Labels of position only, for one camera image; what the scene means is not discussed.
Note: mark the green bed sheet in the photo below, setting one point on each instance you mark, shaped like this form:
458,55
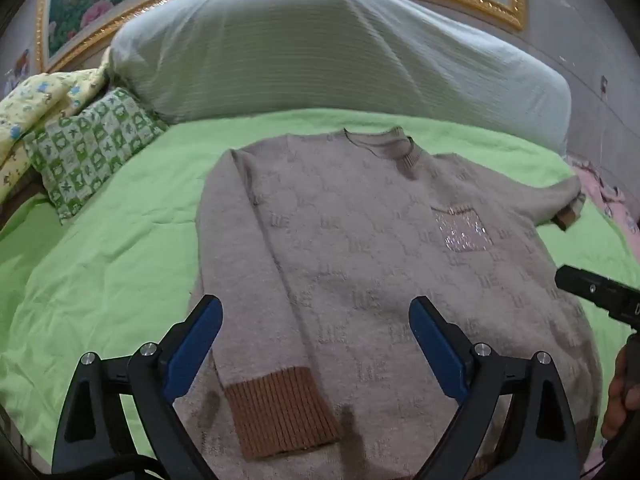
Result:
110,270

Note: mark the gold framed flower painting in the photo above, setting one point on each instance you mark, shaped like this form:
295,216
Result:
80,5

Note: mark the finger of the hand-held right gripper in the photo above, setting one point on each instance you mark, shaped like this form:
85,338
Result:
592,291

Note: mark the beige knit sweater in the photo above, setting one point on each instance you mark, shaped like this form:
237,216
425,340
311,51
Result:
360,270

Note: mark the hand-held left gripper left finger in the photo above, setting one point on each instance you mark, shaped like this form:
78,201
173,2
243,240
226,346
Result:
192,347

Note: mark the green patterned pillow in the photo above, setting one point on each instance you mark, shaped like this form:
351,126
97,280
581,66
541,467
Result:
95,145

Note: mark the small wall sticker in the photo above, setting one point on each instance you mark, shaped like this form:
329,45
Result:
604,85

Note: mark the pink patterned cloth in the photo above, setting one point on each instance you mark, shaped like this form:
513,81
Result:
607,195

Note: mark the large white pillow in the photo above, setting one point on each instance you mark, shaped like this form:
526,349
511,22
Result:
325,55

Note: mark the yellow patterned blanket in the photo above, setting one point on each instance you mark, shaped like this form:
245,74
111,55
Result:
35,110

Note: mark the colourful wall sticker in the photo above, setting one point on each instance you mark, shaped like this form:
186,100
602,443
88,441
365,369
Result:
17,67

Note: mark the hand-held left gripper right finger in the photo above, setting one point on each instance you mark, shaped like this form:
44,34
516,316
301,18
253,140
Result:
440,347

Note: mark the person's right hand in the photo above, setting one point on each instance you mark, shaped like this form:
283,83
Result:
620,400

